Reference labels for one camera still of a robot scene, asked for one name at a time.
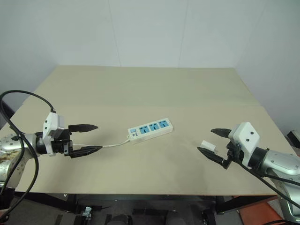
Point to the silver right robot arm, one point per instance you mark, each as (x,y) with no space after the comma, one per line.
(279,162)

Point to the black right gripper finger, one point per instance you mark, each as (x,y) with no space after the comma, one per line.
(209,154)
(221,132)

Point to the small white plug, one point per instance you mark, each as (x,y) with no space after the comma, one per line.
(209,145)

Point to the black box beside table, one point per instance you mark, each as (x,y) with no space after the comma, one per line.
(293,138)

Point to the orange floor mat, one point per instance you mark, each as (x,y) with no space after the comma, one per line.
(260,213)

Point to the table caster wheel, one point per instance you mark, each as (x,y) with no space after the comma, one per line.
(86,211)

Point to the black panel beside table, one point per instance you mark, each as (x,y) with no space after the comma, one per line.
(5,112)

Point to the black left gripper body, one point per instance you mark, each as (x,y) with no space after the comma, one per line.
(61,146)

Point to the dark rounded shape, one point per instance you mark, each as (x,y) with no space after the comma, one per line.
(120,219)

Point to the black metal table frame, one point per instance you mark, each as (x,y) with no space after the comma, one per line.
(145,199)

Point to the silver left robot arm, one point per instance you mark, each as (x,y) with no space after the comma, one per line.
(9,145)

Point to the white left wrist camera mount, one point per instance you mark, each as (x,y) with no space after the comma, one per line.
(50,124)

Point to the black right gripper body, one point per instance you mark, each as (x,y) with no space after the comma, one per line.
(233,152)

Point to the white blue power strip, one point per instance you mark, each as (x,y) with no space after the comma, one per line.
(151,129)

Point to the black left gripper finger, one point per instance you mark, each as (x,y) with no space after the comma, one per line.
(82,128)
(86,151)

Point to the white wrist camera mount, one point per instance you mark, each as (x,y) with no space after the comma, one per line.
(50,124)
(246,138)

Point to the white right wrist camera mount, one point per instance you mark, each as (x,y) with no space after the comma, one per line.
(246,138)

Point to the black flat bar under table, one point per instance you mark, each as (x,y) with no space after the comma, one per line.
(152,211)

